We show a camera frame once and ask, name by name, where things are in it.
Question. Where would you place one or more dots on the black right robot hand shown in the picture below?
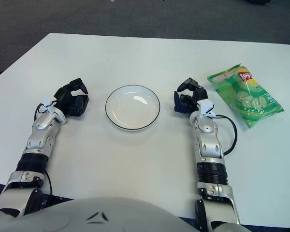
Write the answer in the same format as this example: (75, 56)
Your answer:
(187, 102)

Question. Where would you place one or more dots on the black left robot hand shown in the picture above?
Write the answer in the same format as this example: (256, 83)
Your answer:
(71, 101)

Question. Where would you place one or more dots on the green potato chips bag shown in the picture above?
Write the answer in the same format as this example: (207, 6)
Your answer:
(249, 101)

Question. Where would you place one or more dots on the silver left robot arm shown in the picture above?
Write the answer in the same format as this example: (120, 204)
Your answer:
(39, 137)

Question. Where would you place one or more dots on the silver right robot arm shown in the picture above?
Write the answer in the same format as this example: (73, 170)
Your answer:
(209, 145)

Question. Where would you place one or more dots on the white plate black rim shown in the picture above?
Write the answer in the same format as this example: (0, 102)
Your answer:
(133, 108)

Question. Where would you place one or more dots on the grey robot torso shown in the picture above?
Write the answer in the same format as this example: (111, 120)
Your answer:
(111, 215)

